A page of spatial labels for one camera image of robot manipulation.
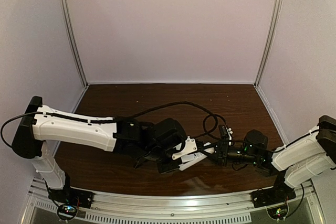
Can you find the white remote control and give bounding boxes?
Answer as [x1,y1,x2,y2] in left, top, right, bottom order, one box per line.
[178,152,208,171]

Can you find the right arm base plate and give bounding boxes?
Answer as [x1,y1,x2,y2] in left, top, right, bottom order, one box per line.
[250,187,296,208]

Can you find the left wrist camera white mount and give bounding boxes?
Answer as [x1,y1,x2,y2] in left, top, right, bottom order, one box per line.
[172,136,204,160]

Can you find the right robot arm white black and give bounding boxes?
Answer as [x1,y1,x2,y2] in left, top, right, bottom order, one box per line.
[197,115,335,204]

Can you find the front aluminium rail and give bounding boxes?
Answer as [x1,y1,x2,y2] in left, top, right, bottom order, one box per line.
[19,178,326,223]

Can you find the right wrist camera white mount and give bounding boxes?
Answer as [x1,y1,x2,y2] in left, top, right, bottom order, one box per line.
[218,125,234,146]

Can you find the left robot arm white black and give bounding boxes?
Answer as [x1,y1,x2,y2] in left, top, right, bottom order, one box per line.
[1,97,187,205]

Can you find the circuit board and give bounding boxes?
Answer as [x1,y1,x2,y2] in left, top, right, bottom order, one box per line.
[266,204,289,221]
[56,204,79,221]

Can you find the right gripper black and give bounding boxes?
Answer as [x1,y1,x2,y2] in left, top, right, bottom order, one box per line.
[200,141,259,168]

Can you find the right aluminium frame post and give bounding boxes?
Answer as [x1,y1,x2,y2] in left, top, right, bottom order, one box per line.
[254,0,284,88]

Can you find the left aluminium frame post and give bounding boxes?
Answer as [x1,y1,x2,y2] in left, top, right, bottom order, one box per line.
[60,0,89,88]

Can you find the left circuit board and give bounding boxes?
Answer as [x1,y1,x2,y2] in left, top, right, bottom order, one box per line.
[56,204,79,221]

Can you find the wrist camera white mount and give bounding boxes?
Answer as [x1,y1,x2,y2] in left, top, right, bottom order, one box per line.
[218,125,234,146]
[172,136,204,160]

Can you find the aluminium frame post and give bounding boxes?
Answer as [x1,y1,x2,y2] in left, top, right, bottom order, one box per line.
[60,0,89,88]
[254,0,284,88]

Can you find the right circuit board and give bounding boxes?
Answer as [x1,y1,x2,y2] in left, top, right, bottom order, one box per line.
[266,204,289,221]

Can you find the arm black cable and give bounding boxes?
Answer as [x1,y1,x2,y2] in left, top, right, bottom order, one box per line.
[202,115,336,154]
[0,102,226,151]

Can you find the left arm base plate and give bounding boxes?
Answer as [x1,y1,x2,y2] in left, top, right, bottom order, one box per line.
[47,187,93,209]

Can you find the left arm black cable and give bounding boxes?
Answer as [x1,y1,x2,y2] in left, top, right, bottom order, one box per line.
[0,102,226,151]

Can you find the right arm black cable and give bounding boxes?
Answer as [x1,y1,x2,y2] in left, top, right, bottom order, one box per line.
[202,115,336,154]

